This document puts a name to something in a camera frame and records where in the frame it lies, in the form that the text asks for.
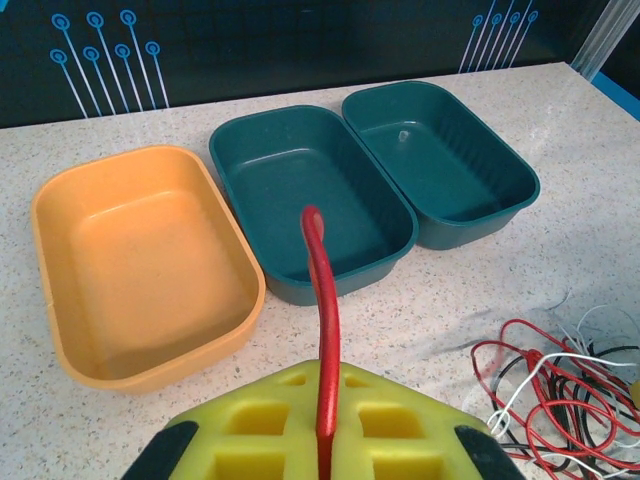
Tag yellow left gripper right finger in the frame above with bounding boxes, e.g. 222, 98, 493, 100
331, 360, 525, 480

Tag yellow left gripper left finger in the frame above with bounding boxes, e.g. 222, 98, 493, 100
119, 360, 322, 480

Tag red cable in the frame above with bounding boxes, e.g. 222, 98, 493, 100
524, 398, 640, 480
300, 204, 343, 480
470, 318, 640, 451

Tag orange plastic bin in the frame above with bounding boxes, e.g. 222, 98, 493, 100
30, 144, 267, 396

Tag teal plastic bin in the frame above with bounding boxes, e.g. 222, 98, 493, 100
341, 80, 542, 251
208, 104, 420, 307

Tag metal frame post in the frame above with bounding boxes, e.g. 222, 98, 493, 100
569, 0, 640, 82

